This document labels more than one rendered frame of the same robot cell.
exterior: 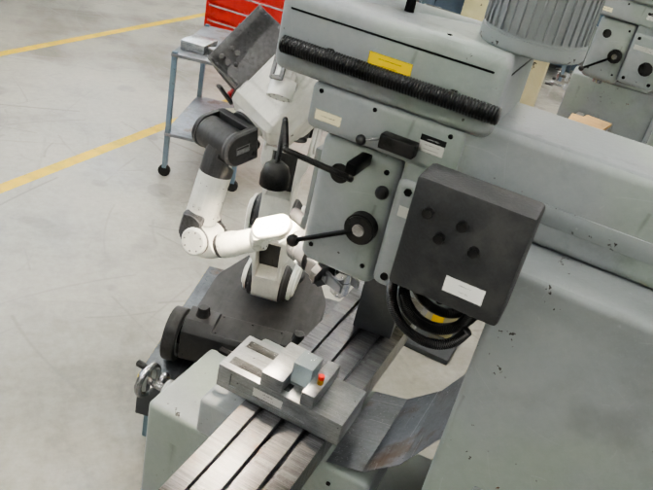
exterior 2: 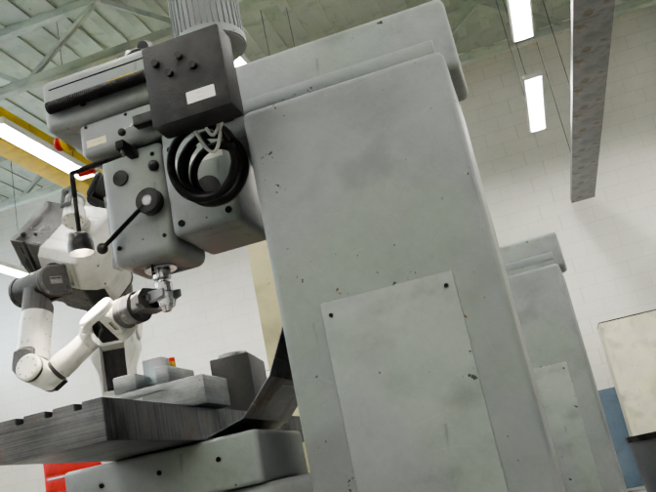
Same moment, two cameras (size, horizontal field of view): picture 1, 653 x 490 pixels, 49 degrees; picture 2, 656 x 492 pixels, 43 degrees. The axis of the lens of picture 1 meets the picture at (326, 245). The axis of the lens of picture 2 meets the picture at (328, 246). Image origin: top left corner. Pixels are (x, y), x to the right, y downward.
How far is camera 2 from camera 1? 1.67 m
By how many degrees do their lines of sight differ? 47
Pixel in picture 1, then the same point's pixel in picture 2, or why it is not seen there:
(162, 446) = not seen: outside the picture
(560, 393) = (324, 169)
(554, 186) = (256, 82)
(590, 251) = not seen: hidden behind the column
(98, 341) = not seen: outside the picture
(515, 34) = (189, 25)
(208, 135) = (22, 281)
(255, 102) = (58, 247)
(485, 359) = (265, 186)
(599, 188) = (280, 65)
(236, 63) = (35, 231)
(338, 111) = (102, 132)
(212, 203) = (39, 332)
